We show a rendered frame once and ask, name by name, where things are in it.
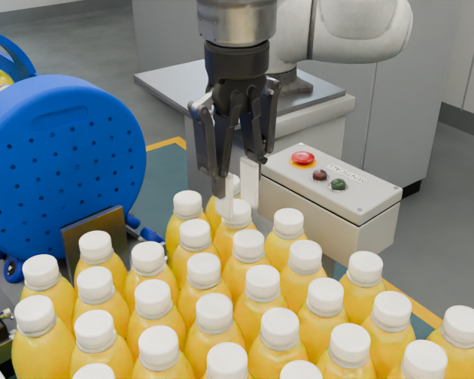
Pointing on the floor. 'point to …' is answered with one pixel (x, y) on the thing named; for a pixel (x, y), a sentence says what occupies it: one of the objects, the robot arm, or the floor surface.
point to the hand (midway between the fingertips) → (237, 189)
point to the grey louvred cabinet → (405, 129)
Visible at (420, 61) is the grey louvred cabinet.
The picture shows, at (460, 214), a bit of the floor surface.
